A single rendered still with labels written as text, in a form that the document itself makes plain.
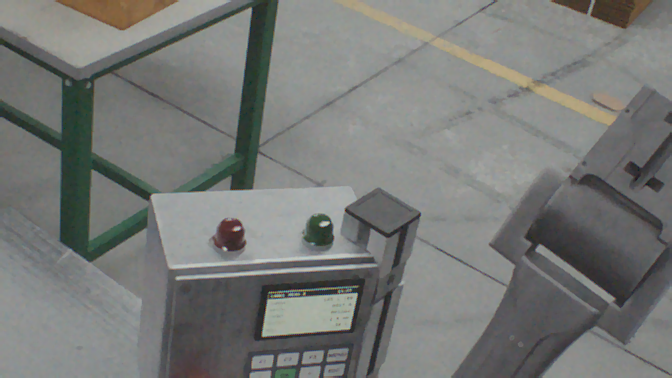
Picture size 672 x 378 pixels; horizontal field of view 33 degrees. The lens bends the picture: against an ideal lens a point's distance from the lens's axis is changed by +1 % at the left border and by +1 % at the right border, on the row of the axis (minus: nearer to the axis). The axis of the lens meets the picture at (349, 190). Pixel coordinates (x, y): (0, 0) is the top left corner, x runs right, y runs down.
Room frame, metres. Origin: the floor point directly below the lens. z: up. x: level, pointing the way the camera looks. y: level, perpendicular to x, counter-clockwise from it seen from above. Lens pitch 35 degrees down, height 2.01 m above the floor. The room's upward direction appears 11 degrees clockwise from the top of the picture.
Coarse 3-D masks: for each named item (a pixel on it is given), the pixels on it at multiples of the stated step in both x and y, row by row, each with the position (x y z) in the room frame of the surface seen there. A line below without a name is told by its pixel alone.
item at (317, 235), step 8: (312, 216) 0.69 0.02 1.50; (320, 216) 0.69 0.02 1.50; (328, 216) 0.70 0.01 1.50; (312, 224) 0.68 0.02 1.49; (320, 224) 0.68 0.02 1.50; (328, 224) 0.69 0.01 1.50; (304, 232) 0.69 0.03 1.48; (312, 232) 0.68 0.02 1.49; (320, 232) 0.68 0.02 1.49; (328, 232) 0.68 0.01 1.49; (304, 240) 0.68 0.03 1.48; (312, 240) 0.68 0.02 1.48; (320, 240) 0.68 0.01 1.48; (328, 240) 0.68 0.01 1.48; (312, 248) 0.68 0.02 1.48; (320, 248) 0.68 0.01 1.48; (328, 248) 0.68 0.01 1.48
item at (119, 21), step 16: (64, 0) 2.25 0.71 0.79; (80, 0) 2.23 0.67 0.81; (96, 0) 2.21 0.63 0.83; (112, 0) 2.20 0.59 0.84; (128, 0) 2.20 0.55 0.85; (144, 0) 2.26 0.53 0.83; (160, 0) 2.31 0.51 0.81; (176, 0) 2.37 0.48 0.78; (96, 16) 2.21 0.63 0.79; (112, 16) 2.19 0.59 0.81; (128, 16) 2.20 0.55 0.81; (144, 16) 2.26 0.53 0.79
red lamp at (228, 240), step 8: (224, 224) 0.66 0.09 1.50; (232, 224) 0.66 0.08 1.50; (240, 224) 0.66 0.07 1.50; (216, 232) 0.66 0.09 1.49; (224, 232) 0.65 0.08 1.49; (232, 232) 0.65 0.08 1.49; (240, 232) 0.66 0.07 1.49; (216, 240) 0.66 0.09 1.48; (224, 240) 0.65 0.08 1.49; (232, 240) 0.65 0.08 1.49; (240, 240) 0.66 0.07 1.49; (216, 248) 0.65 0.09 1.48; (224, 248) 0.65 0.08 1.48; (232, 248) 0.65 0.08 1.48; (240, 248) 0.66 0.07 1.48; (232, 256) 0.65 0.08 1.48
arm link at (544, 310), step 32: (544, 192) 0.61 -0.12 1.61; (512, 224) 0.60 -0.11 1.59; (512, 256) 0.59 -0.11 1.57; (544, 256) 0.62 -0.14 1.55; (512, 288) 0.58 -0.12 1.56; (544, 288) 0.57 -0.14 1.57; (576, 288) 0.59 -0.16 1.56; (640, 288) 0.57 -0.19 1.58; (512, 320) 0.56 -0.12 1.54; (544, 320) 0.56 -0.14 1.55; (576, 320) 0.56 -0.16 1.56; (608, 320) 0.56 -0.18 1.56; (640, 320) 0.56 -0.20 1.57; (480, 352) 0.56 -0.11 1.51; (512, 352) 0.55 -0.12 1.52; (544, 352) 0.55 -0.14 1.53
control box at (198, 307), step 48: (240, 192) 0.73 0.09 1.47; (288, 192) 0.75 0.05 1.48; (336, 192) 0.76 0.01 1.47; (192, 240) 0.66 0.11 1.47; (288, 240) 0.68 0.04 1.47; (336, 240) 0.70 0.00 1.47; (144, 288) 0.70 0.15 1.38; (192, 288) 0.62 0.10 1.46; (240, 288) 0.64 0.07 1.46; (144, 336) 0.68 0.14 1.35; (192, 336) 0.63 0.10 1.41; (240, 336) 0.64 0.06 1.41; (336, 336) 0.67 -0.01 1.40
